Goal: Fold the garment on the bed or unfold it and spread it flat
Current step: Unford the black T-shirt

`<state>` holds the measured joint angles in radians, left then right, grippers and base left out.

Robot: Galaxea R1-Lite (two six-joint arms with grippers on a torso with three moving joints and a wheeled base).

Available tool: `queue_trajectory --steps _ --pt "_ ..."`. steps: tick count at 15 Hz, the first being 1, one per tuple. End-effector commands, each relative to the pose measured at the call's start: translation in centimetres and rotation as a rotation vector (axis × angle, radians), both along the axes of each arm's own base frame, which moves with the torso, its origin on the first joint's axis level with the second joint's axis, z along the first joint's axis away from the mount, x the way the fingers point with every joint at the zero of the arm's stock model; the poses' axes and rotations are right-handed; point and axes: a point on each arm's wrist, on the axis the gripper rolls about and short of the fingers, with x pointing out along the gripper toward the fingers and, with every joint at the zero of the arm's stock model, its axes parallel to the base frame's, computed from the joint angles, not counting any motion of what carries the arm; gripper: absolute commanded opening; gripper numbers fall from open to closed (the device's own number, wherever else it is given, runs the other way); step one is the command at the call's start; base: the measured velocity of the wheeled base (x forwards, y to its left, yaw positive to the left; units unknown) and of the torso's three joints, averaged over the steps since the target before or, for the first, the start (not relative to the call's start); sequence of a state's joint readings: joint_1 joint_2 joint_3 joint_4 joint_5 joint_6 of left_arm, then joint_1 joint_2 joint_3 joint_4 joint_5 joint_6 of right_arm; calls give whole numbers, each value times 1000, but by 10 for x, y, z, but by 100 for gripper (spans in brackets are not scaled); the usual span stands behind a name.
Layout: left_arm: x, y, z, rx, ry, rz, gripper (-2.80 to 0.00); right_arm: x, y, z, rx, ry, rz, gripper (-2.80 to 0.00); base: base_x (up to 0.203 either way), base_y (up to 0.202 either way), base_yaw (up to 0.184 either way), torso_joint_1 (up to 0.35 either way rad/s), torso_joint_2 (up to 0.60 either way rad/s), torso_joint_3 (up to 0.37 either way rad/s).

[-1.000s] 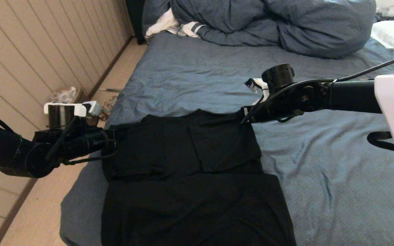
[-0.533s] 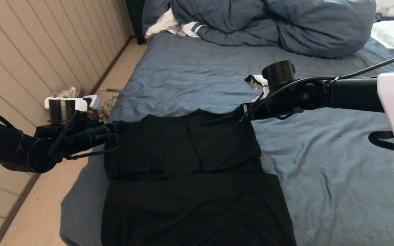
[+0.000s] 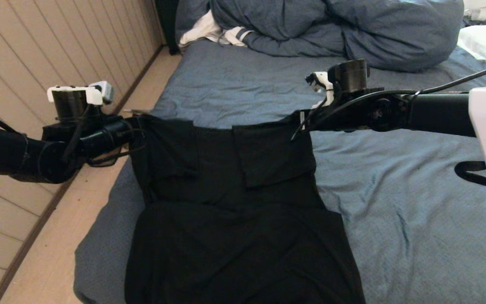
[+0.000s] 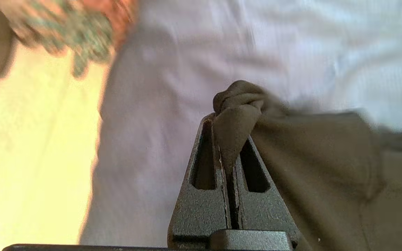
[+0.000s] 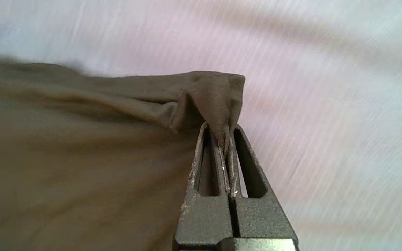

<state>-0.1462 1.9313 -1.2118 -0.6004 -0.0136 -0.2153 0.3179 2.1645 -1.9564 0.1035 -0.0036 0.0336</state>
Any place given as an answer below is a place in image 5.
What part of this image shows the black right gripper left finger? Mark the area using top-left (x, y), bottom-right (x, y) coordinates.
top-left (173, 122), bottom-right (233, 245)

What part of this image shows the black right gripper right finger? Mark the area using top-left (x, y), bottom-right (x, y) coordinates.
top-left (227, 124), bottom-right (299, 245)

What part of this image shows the black printed T-shirt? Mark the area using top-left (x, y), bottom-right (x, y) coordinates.
top-left (0, 58), bottom-right (246, 251)

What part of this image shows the blue bed sheet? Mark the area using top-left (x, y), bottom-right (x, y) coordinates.
top-left (0, 0), bottom-right (402, 251)

